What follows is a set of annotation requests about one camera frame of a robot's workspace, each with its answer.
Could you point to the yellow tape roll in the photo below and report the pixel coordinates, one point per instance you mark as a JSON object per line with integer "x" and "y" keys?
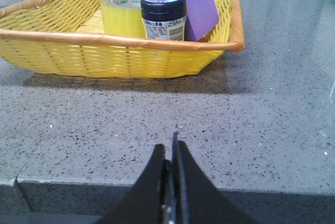
{"x": 122, "y": 17}

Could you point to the dark jar with blue lid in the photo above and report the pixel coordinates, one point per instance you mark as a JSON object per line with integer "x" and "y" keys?
{"x": 164, "y": 19}

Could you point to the yellow woven plastic basket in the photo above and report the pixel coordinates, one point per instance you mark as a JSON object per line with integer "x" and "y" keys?
{"x": 66, "y": 37}

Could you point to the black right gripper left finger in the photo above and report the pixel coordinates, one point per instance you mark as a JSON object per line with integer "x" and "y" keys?
{"x": 144, "y": 203}

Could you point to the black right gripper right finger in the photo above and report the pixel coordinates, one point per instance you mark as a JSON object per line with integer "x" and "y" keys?
{"x": 195, "y": 198}

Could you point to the purple foam block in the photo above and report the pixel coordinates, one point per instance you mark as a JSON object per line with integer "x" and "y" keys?
{"x": 202, "y": 17}

